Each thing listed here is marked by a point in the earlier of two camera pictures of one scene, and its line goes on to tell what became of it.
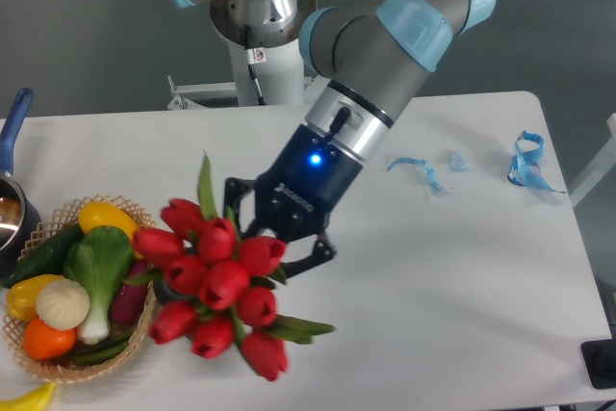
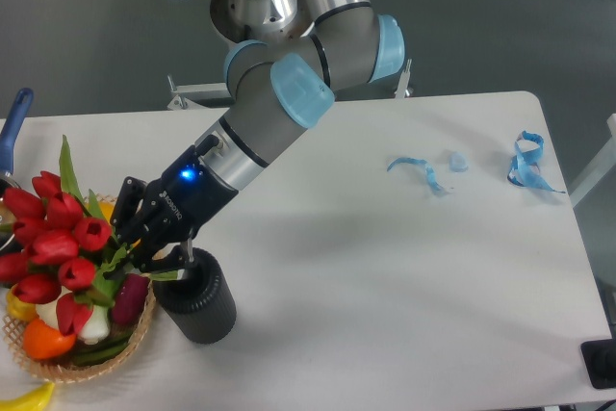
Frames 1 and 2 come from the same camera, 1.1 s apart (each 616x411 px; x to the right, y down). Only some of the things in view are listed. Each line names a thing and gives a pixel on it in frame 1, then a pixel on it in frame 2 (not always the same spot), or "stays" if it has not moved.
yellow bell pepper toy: [21, 295] stays
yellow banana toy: [35, 398] stays
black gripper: [296, 195] -> [155, 220]
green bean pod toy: [102, 352] stays
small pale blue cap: [458, 163] stays
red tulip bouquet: [219, 285] -> [64, 247]
